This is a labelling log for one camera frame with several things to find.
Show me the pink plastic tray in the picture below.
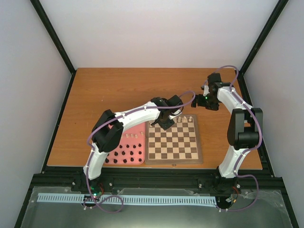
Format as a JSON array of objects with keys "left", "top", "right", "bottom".
[{"left": 104, "top": 123, "right": 146, "bottom": 166}]

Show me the left circuit board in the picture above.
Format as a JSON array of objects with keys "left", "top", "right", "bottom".
[{"left": 90, "top": 183, "right": 104, "bottom": 198}]

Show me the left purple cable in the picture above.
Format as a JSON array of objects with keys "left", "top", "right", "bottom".
[{"left": 83, "top": 91, "right": 196, "bottom": 213}]

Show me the black frame post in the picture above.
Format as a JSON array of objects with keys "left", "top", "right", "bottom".
[
  {"left": 30, "top": 0, "right": 76, "bottom": 76},
  {"left": 238, "top": 0, "right": 289, "bottom": 75}
]

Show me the left black frame post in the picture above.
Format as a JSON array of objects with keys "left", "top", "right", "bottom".
[{"left": 30, "top": 0, "right": 76, "bottom": 76}]

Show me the wooden chessboard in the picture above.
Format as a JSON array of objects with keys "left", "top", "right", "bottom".
[{"left": 145, "top": 114, "right": 203, "bottom": 166}]

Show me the black aluminium frame rail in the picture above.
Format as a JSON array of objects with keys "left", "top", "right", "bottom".
[{"left": 30, "top": 167, "right": 285, "bottom": 195}]

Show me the right black frame post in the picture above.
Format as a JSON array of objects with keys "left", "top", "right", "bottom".
[{"left": 238, "top": 0, "right": 289, "bottom": 75}]

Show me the light blue cable duct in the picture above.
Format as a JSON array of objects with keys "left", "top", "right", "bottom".
[{"left": 37, "top": 193, "right": 217, "bottom": 207}]

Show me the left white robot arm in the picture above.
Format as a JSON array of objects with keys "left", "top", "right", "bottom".
[{"left": 82, "top": 95, "right": 185, "bottom": 191}]

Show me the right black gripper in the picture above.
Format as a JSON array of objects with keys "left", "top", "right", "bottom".
[{"left": 191, "top": 94, "right": 219, "bottom": 111}]

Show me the purple cable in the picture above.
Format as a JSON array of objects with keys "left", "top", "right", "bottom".
[
  {"left": 203, "top": 65, "right": 263, "bottom": 212},
  {"left": 83, "top": 91, "right": 196, "bottom": 213}
]

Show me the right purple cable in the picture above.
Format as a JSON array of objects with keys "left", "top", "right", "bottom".
[{"left": 203, "top": 65, "right": 263, "bottom": 212}]

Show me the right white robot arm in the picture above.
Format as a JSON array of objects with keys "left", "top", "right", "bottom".
[{"left": 191, "top": 73, "right": 263, "bottom": 193}]

